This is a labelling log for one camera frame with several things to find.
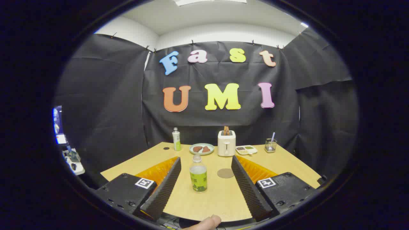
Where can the white cluttered side desk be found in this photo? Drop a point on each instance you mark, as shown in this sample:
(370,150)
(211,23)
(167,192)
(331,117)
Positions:
(75,163)

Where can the round brown coaster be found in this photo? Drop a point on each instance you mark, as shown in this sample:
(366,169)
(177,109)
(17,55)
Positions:
(225,173)

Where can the small white green bottle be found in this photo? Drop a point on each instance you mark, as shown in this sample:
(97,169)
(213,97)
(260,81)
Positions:
(176,140)

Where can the green label juice bottle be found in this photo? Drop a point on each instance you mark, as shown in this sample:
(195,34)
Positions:
(198,179)

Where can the white toaster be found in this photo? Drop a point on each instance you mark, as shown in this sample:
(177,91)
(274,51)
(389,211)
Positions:
(226,145)

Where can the brown toast slice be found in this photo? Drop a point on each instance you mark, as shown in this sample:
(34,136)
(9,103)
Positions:
(226,130)

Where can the black backdrop cloth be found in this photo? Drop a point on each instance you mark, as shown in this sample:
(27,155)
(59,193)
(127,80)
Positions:
(207,73)

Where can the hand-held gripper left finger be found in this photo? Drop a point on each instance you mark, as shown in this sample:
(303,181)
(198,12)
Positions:
(166,188)

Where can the wooden table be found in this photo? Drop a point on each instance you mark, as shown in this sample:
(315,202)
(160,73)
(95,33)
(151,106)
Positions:
(207,204)

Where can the long ceiling light panel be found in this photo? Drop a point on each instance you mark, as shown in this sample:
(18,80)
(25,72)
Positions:
(207,2)

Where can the brown bread slice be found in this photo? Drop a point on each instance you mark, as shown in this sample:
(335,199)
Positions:
(197,149)
(206,149)

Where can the white divided tray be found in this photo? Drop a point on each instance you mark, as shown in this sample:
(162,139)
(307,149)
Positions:
(246,149)

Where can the pale green plate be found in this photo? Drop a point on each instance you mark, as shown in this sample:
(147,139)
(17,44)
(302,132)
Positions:
(201,152)

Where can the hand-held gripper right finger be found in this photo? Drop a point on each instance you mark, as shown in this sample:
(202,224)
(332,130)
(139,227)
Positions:
(247,188)

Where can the computer monitor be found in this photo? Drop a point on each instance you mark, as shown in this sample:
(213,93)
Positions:
(59,127)

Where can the small ceiling light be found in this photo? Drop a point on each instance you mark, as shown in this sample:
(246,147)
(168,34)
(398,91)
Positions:
(304,25)

